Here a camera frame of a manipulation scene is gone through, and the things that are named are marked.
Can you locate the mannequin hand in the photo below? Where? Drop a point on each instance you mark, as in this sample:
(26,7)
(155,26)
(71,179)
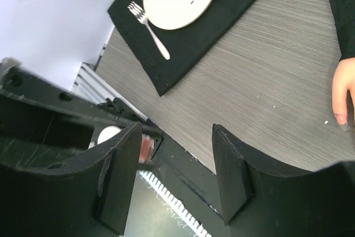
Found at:
(342,83)

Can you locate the white nail polish cap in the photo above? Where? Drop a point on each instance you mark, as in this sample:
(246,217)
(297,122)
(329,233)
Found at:
(108,133)

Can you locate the nail polish bottle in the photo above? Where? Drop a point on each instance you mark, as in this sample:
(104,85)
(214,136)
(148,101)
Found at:
(147,147)

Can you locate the white slotted cable duct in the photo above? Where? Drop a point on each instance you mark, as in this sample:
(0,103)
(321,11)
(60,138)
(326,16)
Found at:
(179,212)

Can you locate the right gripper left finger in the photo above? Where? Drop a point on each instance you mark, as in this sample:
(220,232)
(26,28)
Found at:
(118,177)

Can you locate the silver fork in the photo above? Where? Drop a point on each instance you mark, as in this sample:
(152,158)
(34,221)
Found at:
(140,15)

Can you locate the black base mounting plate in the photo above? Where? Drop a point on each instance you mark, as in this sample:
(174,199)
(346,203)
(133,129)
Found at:
(185,177)

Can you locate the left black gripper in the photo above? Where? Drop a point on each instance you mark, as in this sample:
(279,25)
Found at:
(41,124)

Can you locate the black placemat cloth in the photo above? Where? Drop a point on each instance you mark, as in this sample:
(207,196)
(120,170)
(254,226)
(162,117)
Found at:
(186,45)

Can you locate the black sleeved shirt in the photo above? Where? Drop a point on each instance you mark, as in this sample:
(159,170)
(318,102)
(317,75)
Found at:
(343,14)

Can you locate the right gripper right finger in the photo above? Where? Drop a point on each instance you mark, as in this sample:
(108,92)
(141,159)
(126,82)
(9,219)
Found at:
(231,172)

